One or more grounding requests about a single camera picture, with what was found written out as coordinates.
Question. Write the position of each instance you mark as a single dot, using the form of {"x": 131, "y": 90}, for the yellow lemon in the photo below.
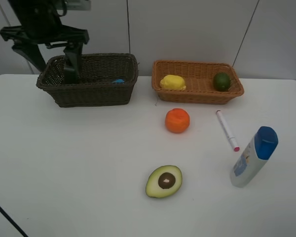
{"x": 173, "y": 82}

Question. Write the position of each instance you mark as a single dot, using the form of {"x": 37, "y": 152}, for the green lime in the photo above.
{"x": 221, "y": 82}

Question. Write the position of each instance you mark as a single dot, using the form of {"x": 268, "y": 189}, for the dark brown wicker basket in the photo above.
{"x": 95, "y": 85}

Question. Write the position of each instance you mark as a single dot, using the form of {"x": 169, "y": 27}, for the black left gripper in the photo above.
{"x": 43, "y": 26}

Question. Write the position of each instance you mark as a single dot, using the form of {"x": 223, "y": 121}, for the black rectangular bottle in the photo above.
{"x": 71, "y": 73}

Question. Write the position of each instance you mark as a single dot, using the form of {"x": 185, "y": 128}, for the orange wicker basket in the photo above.
{"x": 198, "y": 78}

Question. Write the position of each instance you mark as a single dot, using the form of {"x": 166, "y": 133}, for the halved avocado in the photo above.
{"x": 164, "y": 182}

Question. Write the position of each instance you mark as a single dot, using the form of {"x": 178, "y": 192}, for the white marker with pink caps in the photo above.
{"x": 231, "y": 138}

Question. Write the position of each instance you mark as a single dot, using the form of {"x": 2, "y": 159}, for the orange mandarin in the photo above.
{"x": 177, "y": 120}

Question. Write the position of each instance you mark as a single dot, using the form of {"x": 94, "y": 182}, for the white bottle with blue cap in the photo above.
{"x": 254, "y": 157}

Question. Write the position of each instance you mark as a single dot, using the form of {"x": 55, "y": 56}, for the black whiteboard eraser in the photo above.
{"x": 119, "y": 81}

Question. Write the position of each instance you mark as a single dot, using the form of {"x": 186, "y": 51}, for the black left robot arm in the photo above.
{"x": 59, "y": 5}

